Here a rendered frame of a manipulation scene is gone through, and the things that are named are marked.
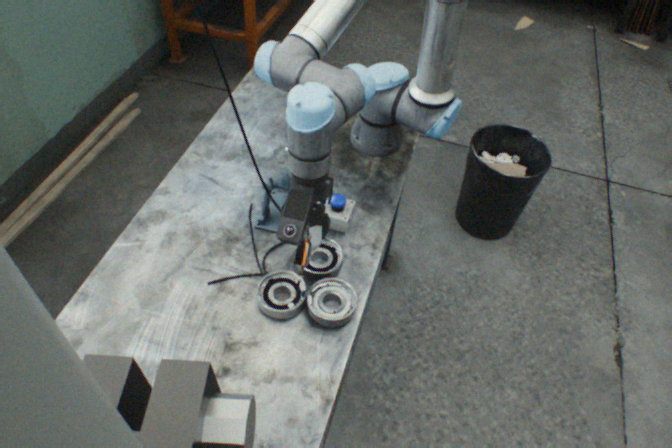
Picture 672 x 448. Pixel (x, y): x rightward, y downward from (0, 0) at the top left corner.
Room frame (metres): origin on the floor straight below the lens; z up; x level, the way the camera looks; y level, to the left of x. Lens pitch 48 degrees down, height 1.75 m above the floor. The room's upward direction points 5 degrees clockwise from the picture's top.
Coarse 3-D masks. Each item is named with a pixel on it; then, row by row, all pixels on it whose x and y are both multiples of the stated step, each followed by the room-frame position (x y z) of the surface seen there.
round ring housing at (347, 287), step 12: (312, 288) 0.61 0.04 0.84; (348, 288) 0.62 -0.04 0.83; (312, 300) 0.59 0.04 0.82; (324, 300) 0.60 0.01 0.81; (336, 300) 0.61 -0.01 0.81; (312, 312) 0.55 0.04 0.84; (336, 312) 0.56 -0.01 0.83; (348, 312) 0.56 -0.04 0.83; (324, 324) 0.54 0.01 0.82; (336, 324) 0.54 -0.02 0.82
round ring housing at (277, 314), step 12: (276, 276) 0.64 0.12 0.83; (288, 276) 0.64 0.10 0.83; (276, 288) 0.61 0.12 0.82; (288, 288) 0.61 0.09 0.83; (276, 300) 0.58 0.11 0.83; (288, 300) 0.58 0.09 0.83; (300, 300) 0.58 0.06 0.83; (264, 312) 0.56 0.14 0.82; (276, 312) 0.55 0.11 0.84; (288, 312) 0.55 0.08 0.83
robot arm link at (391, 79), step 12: (372, 72) 1.16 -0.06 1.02; (384, 72) 1.16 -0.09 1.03; (396, 72) 1.16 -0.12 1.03; (408, 72) 1.17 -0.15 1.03; (384, 84) 1.12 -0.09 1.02; (396, 84) 1.12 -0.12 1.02; (408, 84) 1.13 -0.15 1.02; (384, 96) 1.11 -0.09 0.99; (396, 96) 1.10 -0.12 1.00; (372, 108) 1.12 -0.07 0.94; (384, 108) 1.10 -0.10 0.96; (396, 108) 1.09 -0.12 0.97; (372, 120) 1.12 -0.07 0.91; (384, 120) 1.12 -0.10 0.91
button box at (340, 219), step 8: (352, 200) 0.87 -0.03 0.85; (328, 208) 0.84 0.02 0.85; (336, 208) 0.84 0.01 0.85; (344, 208) 0.84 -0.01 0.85; (352, 208) 0.85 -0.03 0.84; (336, 216) 0.82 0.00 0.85; (344, 216) 0.82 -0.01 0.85; (352, 216) 0.86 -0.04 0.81; (336, 224) 0.81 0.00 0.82; (344, 224) 0.81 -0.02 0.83; (344, 232) 0.80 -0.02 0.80
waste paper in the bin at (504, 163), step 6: (486, 156) 1.72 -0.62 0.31; (492, 156) 1.73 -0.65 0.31; (498, 156) 1.73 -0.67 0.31; (504, 156) 1.73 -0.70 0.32; (510, 156) 1.73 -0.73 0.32; (516, 156) 1.74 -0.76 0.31; (486, 162) 1.65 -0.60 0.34; (492, 162) 1.66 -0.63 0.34; (498, 162) 1.70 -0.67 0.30; (504, 162) 1.70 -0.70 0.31; (510, 162) 1.70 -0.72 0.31; (516, 162) 1.72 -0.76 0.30; (498, 168) 1.62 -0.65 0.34; (504, 168) 1.62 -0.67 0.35; (510, 168) 1.62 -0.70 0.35; (516, 168) 1.61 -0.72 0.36; (522, 168) 1.61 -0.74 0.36; (510, 174) 1.60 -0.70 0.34; (516, 174) 1.59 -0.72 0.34; (522, 174) 1.59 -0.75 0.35
